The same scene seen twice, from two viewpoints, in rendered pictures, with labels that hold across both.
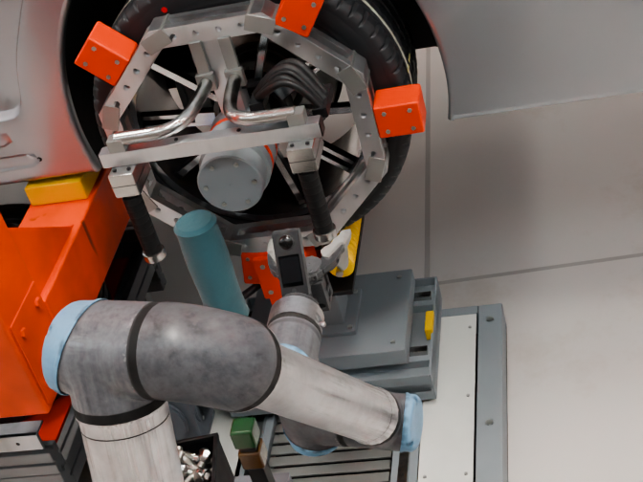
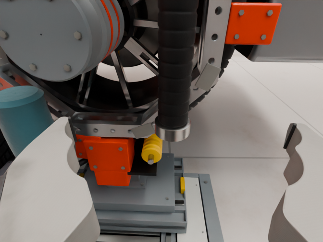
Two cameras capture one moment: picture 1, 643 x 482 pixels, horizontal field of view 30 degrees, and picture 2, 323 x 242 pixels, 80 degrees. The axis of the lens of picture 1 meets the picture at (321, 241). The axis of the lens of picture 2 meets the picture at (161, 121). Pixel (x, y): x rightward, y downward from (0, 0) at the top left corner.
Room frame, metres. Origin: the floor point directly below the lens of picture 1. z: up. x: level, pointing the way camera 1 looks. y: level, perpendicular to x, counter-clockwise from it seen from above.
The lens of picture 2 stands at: (1.66, 0.05, 0.89)
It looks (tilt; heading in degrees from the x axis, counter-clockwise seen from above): 32 degrees down; 346
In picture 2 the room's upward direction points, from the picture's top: straight up
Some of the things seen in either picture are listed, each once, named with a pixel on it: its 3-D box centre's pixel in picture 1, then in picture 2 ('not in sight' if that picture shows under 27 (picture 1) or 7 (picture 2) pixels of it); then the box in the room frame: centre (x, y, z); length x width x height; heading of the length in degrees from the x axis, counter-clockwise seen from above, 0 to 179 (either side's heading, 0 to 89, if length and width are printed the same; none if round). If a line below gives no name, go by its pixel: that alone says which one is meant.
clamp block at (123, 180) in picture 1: (129, 172); not in sight; (1.97, 0.31, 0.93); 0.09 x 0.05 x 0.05; 164
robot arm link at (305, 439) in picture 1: (313, 413); not in sight; (1.45, 0.09, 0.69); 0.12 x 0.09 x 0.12; 60
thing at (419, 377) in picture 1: (336, 344); (131, 187); (2.28, 0.04, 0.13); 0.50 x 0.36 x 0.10; 74
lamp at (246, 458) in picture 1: (253, 453); not in sight; (1.51, 0.21, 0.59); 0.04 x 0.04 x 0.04; 74
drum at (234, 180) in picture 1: (239, 155); (75, 25); (2.05, 0.11, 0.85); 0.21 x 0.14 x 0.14; 164
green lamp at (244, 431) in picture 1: (245, 432); not in sight; (1.51, 0.21, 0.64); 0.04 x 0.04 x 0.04; 74
